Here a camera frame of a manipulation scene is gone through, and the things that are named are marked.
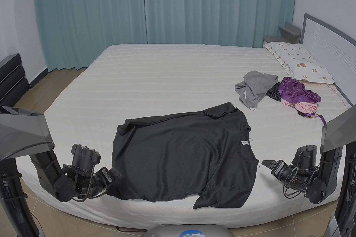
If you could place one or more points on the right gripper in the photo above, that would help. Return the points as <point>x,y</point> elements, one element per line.
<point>282,172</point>

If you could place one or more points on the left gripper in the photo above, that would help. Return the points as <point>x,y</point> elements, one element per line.
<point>107,174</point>

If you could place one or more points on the black T-shirt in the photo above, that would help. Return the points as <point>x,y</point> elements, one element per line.
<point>180,155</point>

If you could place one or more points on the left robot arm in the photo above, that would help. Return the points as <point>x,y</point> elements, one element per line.
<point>25,130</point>

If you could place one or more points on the pile of clothes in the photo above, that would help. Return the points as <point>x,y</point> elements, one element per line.
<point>294,93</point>

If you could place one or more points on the bed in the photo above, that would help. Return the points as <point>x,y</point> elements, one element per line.
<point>167,86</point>

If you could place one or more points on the grey garment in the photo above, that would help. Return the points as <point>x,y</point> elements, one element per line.
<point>256,84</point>

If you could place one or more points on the white printed pillow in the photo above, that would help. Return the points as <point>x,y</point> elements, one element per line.
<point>300,62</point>

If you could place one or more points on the black chest of drawers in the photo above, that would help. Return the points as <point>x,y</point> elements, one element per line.
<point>12,77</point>

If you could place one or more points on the grey bedside table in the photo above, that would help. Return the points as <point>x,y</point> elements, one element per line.
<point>289,29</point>

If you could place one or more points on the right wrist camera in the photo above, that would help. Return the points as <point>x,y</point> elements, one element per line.
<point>306,156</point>

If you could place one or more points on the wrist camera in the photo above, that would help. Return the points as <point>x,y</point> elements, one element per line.
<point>306,156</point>
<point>84,156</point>

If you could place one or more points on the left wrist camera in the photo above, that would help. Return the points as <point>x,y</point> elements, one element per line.
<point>84,156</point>

